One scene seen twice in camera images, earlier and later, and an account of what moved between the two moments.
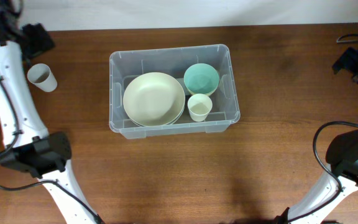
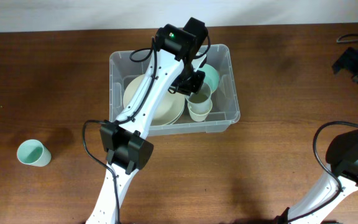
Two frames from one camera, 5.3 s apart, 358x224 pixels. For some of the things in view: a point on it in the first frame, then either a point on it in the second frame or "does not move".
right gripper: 349,60 does not move
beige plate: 153,99 does not move
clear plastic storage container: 162,91 does not move
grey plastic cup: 40,74 → 199,102
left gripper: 43,42 → 194,88
